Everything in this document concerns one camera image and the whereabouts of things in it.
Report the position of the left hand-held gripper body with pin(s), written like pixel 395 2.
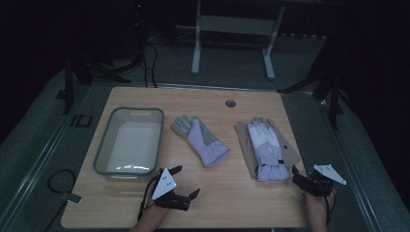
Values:
pixel 164 185

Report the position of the purple glove with grey palm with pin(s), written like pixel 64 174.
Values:
pixel 203 143

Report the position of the beige hand-shaped card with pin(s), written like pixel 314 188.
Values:
pixel 243 141
pixel 288 151

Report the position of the person's left hand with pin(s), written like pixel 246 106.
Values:
pixel 151 216

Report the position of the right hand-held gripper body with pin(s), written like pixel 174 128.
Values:
pixel 319 185

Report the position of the grey plastic bin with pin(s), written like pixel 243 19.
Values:
pixel 132 145

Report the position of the grey tape piece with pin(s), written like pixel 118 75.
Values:
pixel 71 197

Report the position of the black tripod stand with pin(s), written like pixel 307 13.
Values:
pixel 328 87
pixel 80 71

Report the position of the white metal desk frame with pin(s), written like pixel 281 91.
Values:
pixel 235 25

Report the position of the person's right hand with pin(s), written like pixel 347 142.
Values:
pixel 317 209

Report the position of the purple glove with white fingers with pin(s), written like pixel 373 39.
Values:
pixel 267 151

